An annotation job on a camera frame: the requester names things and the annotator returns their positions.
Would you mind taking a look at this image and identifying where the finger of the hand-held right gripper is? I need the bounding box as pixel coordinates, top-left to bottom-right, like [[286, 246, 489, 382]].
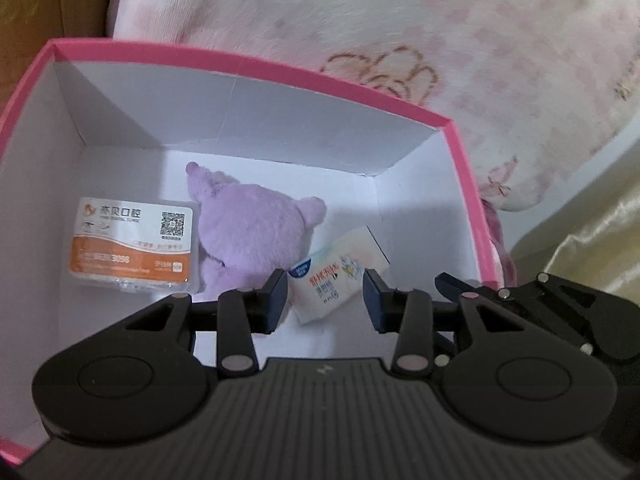
[[435, 271, 640, 361]]

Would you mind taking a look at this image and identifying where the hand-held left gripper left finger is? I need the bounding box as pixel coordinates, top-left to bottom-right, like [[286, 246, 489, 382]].
[[117, 269, 290, 380]]

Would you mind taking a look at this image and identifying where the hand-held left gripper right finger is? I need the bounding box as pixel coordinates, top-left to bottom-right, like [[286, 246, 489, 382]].
[[362, 269, 508, 377]]

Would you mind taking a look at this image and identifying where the small white tissue packet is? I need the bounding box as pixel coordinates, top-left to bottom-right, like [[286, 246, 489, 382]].
[[287, 226, 391, 326]]

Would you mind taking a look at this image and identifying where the purple plush toy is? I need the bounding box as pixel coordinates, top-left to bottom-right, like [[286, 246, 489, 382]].
[[185, 161, 327, 321]]

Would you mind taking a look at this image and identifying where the orange label plastic box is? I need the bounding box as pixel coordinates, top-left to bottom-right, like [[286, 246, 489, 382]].
[[65, 196, 201, 295]]

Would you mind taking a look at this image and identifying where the pink cardboard box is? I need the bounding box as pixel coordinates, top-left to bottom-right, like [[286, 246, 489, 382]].
[[0, 37, 503, 468]]

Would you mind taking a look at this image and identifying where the golden satin cloth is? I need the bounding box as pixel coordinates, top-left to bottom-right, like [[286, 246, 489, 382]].
[[505, 125, 640, 311]]

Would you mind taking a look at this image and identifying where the brown pillow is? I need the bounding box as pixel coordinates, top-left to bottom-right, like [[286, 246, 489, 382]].
[[0, 0, 121, 111]]

